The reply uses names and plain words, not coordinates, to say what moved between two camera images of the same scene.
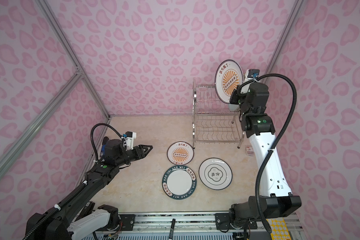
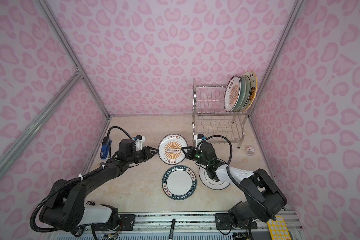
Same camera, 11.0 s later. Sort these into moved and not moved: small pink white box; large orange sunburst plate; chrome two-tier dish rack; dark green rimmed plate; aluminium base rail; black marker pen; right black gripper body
Moved: large orange sunburst plate; right black gripper body
Not moved: aluminium base rail; small pink white box; black marker pen; chrome two-tier dish rack; dark green rimmed plate
